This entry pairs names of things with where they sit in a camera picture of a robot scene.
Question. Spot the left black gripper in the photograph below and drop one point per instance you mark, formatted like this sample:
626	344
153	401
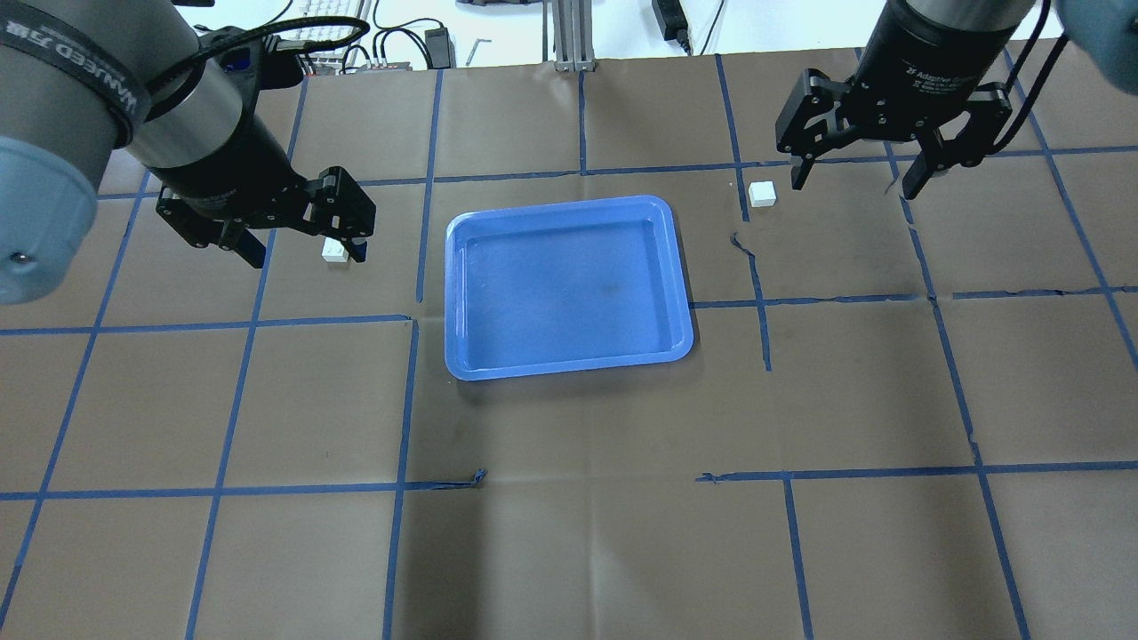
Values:
233	153

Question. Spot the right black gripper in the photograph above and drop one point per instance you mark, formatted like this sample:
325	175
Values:
933	49

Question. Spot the white block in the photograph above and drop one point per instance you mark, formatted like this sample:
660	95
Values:
762	194
334	252

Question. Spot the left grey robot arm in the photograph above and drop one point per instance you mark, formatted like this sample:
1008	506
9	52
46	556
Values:
82	79

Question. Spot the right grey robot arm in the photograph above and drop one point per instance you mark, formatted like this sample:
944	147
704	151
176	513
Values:
1103	29

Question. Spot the blue plastic tray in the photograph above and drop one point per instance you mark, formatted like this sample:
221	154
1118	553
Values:
565	287

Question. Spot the white keyboard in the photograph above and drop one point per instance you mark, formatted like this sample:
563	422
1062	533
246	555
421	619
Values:
309	9

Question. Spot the black power adapter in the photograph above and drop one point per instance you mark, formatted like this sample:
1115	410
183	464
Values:
439	46

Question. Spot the black power brick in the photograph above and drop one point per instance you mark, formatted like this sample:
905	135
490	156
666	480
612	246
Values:
672	22

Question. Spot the brown paper table mat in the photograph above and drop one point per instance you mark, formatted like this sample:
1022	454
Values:
603	375

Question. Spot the aluminium frame post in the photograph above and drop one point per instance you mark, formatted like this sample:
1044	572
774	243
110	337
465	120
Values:
572	36

